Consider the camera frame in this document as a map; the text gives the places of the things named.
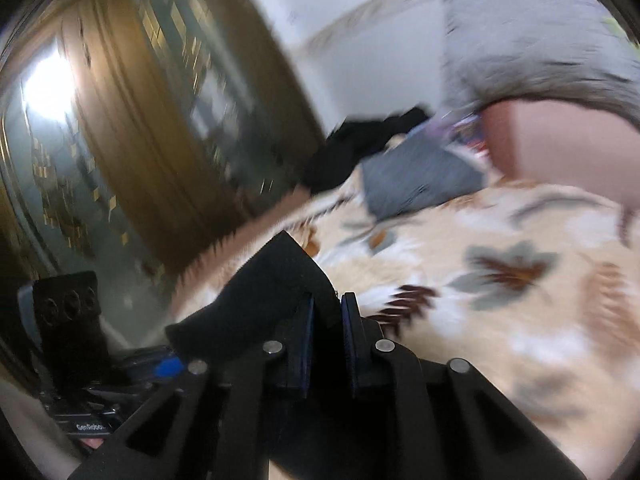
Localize black crumpled cloth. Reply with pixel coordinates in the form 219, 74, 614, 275
302, 104, 433, 197

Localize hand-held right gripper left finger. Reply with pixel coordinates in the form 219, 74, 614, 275
67, 292, 317, 480

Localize green printed cloth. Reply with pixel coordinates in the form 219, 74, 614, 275
602, 15, 635, 45

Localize black pants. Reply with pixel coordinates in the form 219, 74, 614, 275
164, 230, 342, 363

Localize grey quilted cover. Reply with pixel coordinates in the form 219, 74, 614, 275
441, 0, 640, 128

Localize leaf printed blanket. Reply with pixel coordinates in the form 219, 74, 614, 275
172, 175, 640, 480

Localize small colourful box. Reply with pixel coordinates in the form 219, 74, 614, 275
429, 112, 488, 153

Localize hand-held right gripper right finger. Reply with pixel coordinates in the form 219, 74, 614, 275
340, 291, 588, 480

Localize pink upholstered headboard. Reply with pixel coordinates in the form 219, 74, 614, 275
479, 97, 640, 207

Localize grey folded jeans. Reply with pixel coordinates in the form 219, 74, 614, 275
359, 132, 487, 222

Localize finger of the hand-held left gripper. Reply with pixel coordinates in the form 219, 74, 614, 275
112, 352, 185, 401

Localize wooden door with glass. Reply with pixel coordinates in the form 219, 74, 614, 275
0, 0, 332, 381

